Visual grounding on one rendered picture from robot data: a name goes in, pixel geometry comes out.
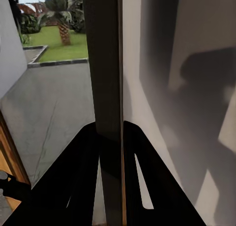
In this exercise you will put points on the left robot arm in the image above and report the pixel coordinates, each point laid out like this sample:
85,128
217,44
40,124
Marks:
14,188

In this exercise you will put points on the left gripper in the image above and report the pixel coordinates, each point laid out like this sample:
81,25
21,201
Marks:
24,192

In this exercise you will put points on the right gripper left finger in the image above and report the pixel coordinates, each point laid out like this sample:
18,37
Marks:
64,196

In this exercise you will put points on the door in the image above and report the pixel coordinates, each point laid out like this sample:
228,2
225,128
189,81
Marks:
45,92

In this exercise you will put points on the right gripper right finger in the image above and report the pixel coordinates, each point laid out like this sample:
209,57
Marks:
171,205

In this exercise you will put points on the poster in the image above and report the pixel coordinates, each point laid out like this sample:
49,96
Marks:
104,32

